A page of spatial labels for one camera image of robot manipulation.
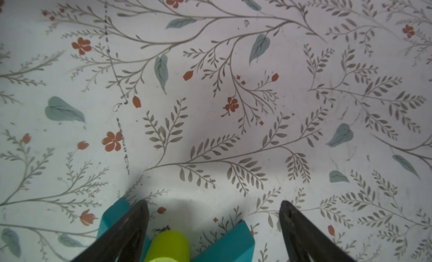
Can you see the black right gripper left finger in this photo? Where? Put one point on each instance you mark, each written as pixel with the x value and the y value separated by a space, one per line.
pixel 118 236

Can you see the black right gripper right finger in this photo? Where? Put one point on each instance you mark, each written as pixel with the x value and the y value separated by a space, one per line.
pixel 304 241

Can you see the teal triangle block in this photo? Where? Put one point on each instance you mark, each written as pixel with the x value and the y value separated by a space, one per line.
pixel 236 246
pixel 114 221

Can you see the light green cylinder block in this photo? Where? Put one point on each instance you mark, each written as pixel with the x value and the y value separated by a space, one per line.
pixel 169 246

